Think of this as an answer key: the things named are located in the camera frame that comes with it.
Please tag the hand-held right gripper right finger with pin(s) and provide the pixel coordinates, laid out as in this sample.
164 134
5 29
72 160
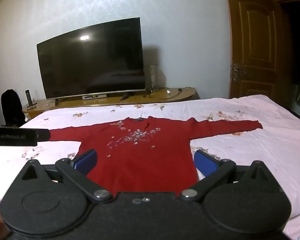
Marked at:
205 164

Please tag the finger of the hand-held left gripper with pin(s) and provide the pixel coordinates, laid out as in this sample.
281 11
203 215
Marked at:
43 135

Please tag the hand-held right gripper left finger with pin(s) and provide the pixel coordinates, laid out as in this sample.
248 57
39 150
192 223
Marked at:
86 160

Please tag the red embroidered sweater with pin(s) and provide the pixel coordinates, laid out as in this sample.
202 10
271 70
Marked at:
145 165

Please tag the floral white bed sheet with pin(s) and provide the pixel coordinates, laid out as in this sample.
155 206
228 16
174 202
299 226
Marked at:
265 155

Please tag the wooden television cabinet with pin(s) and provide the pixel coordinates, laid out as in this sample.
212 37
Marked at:
107 103

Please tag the silver set-top box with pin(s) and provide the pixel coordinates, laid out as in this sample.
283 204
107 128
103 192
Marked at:
94 96

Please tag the black curved television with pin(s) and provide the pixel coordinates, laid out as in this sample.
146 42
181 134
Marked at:
90 62

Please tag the clear glass vase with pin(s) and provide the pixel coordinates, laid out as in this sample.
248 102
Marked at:
153 77

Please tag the brown wooden door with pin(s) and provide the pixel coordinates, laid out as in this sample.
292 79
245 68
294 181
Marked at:
257 42

